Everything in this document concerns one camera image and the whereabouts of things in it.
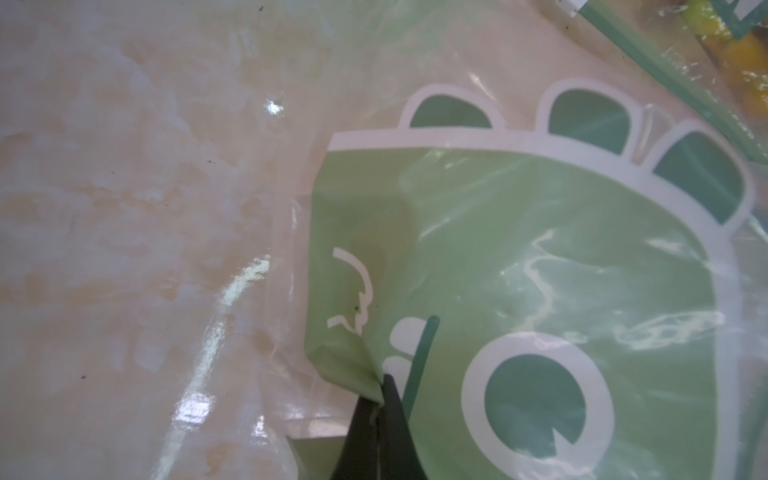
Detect zip-top bag with dinosaur print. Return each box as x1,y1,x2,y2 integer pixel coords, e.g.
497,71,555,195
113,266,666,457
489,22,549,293
265,65,767,479

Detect bananas in far bag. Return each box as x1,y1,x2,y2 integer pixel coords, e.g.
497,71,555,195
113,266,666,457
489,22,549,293
681,0,767,120

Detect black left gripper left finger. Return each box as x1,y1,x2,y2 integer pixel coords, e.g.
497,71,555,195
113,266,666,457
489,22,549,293
330,397,379,480

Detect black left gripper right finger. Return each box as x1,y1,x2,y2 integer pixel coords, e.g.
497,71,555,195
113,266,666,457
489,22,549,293
377,374,427,480

